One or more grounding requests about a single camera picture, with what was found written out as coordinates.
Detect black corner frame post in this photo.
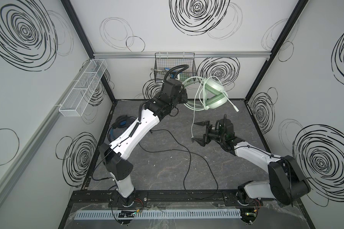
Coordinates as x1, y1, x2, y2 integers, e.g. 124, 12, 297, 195
60, 0, 117, 105

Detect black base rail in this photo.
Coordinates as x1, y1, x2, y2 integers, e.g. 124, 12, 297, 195
70, 188, 300, 208

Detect black wire basket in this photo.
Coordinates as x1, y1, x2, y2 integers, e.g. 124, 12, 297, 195
154, 52, 197, 84

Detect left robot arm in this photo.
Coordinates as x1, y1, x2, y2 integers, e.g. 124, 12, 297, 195
99, 65, 189, 207

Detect black and blue headphones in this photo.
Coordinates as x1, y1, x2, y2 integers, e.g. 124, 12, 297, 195
107, 114, 136, 142

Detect right corner frame post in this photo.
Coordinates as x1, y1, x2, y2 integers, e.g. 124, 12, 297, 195
245, 0, 309, 102

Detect clear wall shelf bin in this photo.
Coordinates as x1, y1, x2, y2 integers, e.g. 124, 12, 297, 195
59, 59, 107, 117

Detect side wall aluminium rail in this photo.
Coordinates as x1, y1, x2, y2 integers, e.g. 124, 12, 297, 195
0, 61, 91, 215

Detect white slotted cable duct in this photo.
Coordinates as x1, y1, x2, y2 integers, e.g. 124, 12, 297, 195
74, 209, 242, 220

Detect mint green headphones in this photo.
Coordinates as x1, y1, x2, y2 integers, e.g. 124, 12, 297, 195
183, 76, 239, 112

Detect black headphone cable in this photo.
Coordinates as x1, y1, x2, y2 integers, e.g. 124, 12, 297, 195
137, 128, 219, 199

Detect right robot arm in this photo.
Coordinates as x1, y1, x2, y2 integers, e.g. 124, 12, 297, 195
193, 117, 311, 206

